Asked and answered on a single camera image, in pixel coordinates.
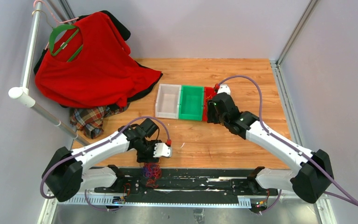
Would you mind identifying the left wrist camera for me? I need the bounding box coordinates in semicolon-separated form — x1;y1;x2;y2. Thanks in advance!
153;143;172;158

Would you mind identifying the aluminium frame rail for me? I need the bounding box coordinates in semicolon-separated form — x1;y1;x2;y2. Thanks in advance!
268;0;331;211

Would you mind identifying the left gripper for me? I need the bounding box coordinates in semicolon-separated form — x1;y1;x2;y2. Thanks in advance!
138;138;162;162

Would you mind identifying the plaid shirt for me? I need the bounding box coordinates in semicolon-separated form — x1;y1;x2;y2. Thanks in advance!
70;103;130;139

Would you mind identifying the red cable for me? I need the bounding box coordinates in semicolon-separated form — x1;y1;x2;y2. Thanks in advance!
140;164;163;189

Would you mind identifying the white clothes rack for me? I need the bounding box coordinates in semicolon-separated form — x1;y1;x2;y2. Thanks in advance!
8;0;89;146

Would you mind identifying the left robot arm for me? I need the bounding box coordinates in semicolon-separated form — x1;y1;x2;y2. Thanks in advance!
40;116;172;202

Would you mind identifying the pink clothes hanger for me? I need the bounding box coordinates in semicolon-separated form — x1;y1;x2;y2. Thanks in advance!
28;0;77;50

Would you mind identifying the white plastic bin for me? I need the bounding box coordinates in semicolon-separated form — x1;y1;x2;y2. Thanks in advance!
155;84;182;119

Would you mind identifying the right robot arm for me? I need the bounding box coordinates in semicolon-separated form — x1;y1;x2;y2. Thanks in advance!
207;92;334;203

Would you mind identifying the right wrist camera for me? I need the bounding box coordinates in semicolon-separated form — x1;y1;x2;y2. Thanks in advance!
213;84;231;95

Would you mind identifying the red plastic bin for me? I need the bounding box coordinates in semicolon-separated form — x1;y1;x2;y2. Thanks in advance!
202;87;216;122

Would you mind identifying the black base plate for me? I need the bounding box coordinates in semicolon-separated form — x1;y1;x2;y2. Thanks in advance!
93;168;278;205

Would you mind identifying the red t-shirt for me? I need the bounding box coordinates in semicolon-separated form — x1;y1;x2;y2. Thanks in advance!
34;12;164;109

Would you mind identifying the green plastic bin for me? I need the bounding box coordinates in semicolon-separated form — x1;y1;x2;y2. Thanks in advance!
179;85;204;121

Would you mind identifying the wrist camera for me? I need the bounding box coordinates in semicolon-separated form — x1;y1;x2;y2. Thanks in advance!
153;143;172;158
213;84;231;95

